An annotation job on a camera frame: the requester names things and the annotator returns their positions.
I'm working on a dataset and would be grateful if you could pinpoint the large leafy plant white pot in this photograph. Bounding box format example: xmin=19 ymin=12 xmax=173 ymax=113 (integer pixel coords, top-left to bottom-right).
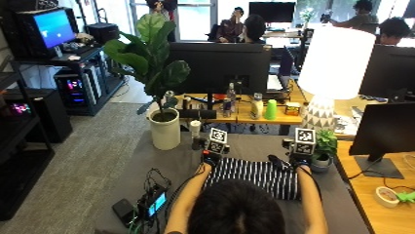
xmin=102 ymin=12 xmax=191 ymax=151

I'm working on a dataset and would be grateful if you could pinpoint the long wooden desk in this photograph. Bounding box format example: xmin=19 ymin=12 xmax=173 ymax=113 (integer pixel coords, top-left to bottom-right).
xmin=182 ymin=81 xmax=309 ymax=127

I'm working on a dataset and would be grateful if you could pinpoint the green plastic cup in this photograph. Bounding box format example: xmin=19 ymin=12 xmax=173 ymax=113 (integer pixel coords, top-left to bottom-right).
xmin=263 ymin=98 xmax=279 ymax=121

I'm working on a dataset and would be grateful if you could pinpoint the white marker cube left glove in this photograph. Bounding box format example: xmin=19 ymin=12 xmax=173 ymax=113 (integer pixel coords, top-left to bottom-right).
xmin=205 ymin=127 xmax=230 ymax=155

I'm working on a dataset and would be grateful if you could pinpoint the yellow box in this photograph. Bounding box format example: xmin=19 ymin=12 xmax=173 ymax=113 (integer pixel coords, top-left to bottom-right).
xmin=285 ymin=101 xmax=302 ymax=117

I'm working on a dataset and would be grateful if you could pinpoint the black equipment cart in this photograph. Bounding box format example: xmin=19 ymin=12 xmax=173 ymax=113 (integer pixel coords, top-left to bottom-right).
xmin=9 ymin=46 xmax=126 ymax=117

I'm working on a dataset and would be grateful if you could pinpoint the black cable on wooden desk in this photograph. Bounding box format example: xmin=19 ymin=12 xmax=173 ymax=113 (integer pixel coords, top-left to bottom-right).
xmin=346 ymin=168 xmax=415 ymax=193

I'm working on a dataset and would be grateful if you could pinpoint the person's right hand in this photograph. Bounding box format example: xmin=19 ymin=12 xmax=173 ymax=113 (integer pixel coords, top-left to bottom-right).
xmin=266 ymin=153 xmax=314 ymax=171

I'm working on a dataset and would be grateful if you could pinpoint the white marker cube right glove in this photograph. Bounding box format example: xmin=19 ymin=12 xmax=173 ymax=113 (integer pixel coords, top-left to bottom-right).
xmin=293 ymin=127 xmax=318 ymax=156

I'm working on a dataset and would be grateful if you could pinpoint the black device with lit screen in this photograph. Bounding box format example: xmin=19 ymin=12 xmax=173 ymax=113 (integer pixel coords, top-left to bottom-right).
xmin=136 ymin=183 xmax=170 ymax=222

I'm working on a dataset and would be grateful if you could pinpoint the black monitor behind lamp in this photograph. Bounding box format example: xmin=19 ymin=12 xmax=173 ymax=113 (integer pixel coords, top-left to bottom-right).
xmin=358 ymin=44 xmax=415 ymax=100

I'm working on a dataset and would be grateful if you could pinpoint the black right palm camera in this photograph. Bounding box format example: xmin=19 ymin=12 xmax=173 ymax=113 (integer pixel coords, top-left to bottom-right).
xmin=281 ymin=137 xmax=297 ymax=151

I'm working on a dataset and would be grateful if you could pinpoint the black monitor square base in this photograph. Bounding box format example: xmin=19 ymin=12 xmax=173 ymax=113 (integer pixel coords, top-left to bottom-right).
xmin=347 ymin=101 xmax=415 ymax=180

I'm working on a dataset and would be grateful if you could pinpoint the white marker cube glove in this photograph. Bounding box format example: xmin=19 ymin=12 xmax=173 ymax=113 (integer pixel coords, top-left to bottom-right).
xmin=293 ymin=127 xmax=318 ymax=156
xmin=205 ymin=127 xmax=230 ymax=155

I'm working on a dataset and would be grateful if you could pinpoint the black case on cart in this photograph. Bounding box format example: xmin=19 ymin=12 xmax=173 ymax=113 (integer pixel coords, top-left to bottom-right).
xmin=85 ymin=21 xmax=122 ymax=45

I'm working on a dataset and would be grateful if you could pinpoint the clear bottle behind plant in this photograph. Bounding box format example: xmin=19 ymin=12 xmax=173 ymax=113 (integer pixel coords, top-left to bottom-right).
xmin=164 ymin=90 xmax=177 ymax=108

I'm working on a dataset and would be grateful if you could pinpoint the flat black box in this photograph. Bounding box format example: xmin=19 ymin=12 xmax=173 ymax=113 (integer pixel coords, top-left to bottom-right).
xmin=112 ymin=198 xmax=137 ymax=228

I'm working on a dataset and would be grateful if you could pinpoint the small green potted plant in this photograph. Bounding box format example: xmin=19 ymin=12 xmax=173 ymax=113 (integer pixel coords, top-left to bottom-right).
xmin=309 ymin=129 xmax=339 ymax=174

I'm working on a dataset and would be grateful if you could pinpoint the tall clear bottle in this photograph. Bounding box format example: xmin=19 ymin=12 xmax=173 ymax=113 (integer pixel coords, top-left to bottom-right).
xmin=225 ymin=81 xmax=238 ymax=113

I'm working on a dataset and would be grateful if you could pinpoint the black shelf rack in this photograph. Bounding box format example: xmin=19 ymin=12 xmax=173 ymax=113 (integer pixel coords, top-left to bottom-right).
xmin=0 ymin=60 xmax=57 ymax=222

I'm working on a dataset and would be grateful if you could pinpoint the white tape roll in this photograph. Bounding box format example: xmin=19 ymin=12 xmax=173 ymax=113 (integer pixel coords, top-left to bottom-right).
xmin=374 ymin=185 xmax=402 ymax=209

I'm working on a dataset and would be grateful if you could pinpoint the monitor with blue screen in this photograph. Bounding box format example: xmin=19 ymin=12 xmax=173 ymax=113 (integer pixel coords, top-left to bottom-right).
xmin=16 ymin=6 xmax=80 ymax=59

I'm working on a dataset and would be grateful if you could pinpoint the white lamp patterned base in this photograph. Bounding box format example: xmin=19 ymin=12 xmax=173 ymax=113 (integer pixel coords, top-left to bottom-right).
xmin=295 ymin=25 xmax=378 ymax=133

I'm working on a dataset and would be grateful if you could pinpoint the short clear bottle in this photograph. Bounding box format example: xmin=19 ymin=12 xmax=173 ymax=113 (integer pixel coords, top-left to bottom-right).
xmin=221 ymin=97 xmax=234 ymax=118

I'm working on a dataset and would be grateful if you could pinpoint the wide black monitor on stand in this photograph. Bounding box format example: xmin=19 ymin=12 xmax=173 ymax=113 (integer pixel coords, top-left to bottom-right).
xmin=168 ymin=41 xmax=274 ymax=120

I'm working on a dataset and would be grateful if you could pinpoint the wooden side desk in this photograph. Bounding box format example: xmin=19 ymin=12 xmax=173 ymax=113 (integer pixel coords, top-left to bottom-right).
xmin=334 ymin=97 xmax=415 ymax=234

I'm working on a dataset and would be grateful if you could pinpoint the computer tower with coloured lights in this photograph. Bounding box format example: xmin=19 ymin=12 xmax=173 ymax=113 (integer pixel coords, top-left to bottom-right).
xmin=53 ymin=69 xmax=94 ymax=109

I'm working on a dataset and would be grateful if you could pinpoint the black left palm camera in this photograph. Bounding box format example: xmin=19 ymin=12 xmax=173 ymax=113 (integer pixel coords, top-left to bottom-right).
xmin=190 ymin=136 xmax=209 ymax=151

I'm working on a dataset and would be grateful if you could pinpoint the black cable bundle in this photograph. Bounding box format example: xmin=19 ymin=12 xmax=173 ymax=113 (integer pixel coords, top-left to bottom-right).
xmin=142 ymin=167 xmax=174 ymax=193

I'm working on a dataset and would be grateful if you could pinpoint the black palm camera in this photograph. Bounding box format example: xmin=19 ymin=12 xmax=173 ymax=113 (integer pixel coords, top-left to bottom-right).
xmin=281 ymin=137 xmax=297 ymax=151
xmin=190 ymin=136 xmax=209 ymax=151

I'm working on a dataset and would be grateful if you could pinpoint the open laptop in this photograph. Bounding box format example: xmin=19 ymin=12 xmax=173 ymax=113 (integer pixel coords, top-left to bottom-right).
xmin=266 ymin=46 xmax=295 ymax=94

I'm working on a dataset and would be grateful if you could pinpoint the white paper cup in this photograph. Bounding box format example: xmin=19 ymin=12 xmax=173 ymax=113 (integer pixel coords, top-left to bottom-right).
xmin=189 ymin=119 xmax=203 ymax=139

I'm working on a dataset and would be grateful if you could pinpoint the green plastic toy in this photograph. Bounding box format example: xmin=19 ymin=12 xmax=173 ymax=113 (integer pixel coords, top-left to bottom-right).
xmin=394 ymin=190 xmax=415 ymax=205

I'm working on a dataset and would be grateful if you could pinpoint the person's left hand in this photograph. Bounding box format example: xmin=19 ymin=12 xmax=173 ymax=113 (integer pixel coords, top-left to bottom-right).
xmin=201 ymin=149 xmax=226 ymax=168

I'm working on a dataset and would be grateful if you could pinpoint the black white striped cloth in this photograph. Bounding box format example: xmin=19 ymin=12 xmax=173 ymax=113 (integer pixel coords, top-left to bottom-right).
xmin=201 ymin=157 xmax=302 ymax=201

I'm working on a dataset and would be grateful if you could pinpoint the distant black monitor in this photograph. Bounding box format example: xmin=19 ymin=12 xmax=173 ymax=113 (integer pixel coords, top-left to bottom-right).
xmin=247 ymin=1 xmax=297 ymax=24

